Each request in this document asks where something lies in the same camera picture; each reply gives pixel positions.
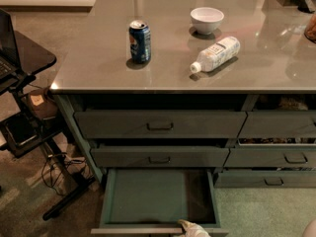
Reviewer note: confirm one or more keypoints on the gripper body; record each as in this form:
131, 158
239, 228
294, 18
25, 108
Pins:
194, 229

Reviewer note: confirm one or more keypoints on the grey drawer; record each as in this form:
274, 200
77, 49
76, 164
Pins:
271, 156
278, 124
159, 156
265, 179
150, 202
159, 124

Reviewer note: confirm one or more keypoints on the grey drawer cabinet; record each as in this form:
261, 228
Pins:
274, 70

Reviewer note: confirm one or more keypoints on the white plastic bottle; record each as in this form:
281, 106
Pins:
216, 55

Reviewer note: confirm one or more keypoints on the brown bag under stand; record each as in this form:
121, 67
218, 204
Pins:
42, 104

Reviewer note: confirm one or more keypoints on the black laptop stand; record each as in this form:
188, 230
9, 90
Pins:
26, 130

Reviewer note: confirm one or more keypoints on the blue soda can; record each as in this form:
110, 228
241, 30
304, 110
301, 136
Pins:
140, 41

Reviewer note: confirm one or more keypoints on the white bowl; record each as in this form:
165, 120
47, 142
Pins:
206, 20

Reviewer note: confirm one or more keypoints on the brown object at counter edge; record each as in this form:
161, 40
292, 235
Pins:
310, 30

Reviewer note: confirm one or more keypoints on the black laptop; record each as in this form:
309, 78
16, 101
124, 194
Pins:
9, 55

